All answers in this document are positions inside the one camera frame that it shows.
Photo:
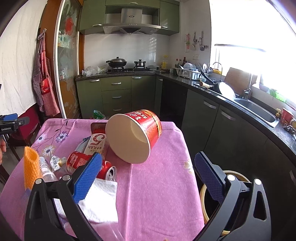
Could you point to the orange padded right gripper finger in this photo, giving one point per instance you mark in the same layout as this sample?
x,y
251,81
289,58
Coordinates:
x,y
31,169

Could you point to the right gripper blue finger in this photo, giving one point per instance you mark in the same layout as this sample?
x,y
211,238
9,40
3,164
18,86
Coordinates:
x,y
84,177
211,175

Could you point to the clear plastic water bottle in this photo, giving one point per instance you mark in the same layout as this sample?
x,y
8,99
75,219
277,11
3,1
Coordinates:
x,y
47,173

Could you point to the white paper napkin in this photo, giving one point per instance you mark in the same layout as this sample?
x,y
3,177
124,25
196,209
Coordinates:
x,y
99,205

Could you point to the silver snack wrapper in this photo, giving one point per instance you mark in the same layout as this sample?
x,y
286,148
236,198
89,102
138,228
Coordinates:
x,y
56,163

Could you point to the crushed red soda can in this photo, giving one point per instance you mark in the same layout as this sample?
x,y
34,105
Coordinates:
x,y
76,159

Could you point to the red white milk carton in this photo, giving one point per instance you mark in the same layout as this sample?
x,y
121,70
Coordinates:
x,y
98,142

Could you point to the red paper noodle cup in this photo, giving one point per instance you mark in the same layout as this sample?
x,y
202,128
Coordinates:
x,y
132,135

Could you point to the yellow rimmed trash bin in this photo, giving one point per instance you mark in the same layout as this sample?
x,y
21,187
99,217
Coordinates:
x,y
209,206

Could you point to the steel kitchen sink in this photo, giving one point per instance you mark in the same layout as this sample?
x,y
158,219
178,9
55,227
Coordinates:
x,y
258,111

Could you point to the person's left hand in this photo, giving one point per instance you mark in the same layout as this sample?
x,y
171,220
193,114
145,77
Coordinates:
x,y
2,149

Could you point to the red checkered apron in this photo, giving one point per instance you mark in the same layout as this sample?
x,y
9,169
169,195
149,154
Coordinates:
x,y
41,79

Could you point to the pink floral tablecloth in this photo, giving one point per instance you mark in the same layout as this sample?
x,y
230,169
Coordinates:
x,y
156,200

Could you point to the green bag on floor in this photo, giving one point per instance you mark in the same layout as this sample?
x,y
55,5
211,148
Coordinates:
x,y
98,115

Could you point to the black frying pan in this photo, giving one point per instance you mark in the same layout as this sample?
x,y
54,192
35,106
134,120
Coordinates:
x,y
220,87

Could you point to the chrome faucet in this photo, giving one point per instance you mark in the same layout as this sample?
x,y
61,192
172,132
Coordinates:
x,y
247,91

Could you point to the red tin box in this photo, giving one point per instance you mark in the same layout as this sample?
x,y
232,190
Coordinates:
x,y
286,116

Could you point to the white plastic bag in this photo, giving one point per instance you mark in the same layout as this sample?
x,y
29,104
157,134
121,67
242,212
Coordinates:
x,y
94,70

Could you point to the wooden cutting board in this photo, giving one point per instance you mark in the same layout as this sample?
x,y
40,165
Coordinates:
x,y
238,80

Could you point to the white dish rack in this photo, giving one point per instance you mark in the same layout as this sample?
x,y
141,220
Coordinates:
x,y
188,71

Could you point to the yellow oil bottle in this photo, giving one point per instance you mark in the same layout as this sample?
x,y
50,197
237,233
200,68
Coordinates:
x,y
164,64

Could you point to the black wok with lid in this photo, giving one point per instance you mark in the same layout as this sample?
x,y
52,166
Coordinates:
x,y
117,62

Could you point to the small steel pot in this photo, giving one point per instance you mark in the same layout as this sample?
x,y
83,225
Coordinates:
x,y
140,64

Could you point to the stainless range hood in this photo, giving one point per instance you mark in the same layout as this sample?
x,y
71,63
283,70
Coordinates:
x,y
131,20

